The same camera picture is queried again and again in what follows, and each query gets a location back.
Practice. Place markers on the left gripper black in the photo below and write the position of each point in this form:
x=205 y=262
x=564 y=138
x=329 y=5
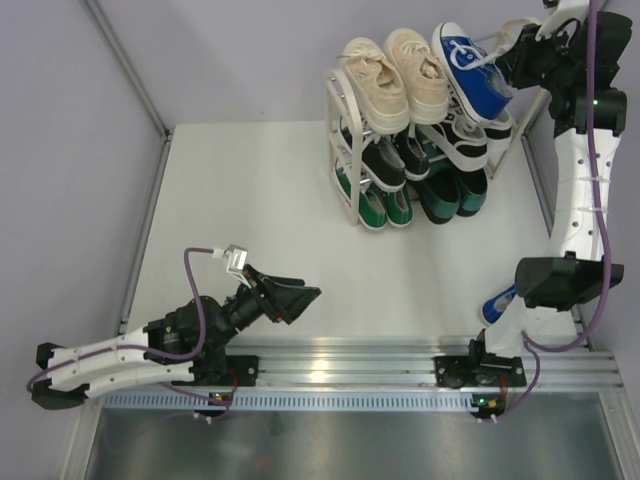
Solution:
x=282 y=299

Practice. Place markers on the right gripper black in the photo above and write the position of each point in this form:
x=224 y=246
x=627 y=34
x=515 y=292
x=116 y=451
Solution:
x=513 y=60

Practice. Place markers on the blue canvas sneaker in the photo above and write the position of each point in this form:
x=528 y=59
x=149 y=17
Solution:
x=472 y=74
x=493 y=309

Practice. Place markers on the black white sneaker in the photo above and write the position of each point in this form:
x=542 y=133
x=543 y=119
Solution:
x=460 y=139
x=499 y=132

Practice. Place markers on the beige sneaker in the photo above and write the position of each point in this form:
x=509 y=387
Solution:
x=377 y=86
x=424 y=79

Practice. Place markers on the green canvas sneaker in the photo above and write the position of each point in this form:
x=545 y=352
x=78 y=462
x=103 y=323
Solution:
x=371 y=210
x=398 y=208

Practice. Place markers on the green loafer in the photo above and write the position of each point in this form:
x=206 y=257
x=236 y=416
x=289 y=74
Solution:
x=473 y=187
x=438 y=193

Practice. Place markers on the black canvas sneaker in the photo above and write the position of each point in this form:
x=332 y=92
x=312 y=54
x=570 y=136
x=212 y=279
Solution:
x=380 y=162
x=410 y=151

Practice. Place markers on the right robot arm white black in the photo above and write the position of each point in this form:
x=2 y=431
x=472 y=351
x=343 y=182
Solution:
x=573 y=55

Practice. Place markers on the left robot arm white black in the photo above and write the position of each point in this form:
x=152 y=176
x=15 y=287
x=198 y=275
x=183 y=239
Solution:
x=185 y=347

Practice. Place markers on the cream shoe rack metal bars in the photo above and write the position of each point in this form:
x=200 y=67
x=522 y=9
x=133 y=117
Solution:
x=345 y=127

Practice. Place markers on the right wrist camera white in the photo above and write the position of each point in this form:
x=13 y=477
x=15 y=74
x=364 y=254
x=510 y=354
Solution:
x=559 y=12

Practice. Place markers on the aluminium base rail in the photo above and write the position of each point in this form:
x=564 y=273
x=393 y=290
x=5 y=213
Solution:
x=403 y=364

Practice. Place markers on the perforated cable duct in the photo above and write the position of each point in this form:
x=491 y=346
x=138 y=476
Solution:
x=338 y=401

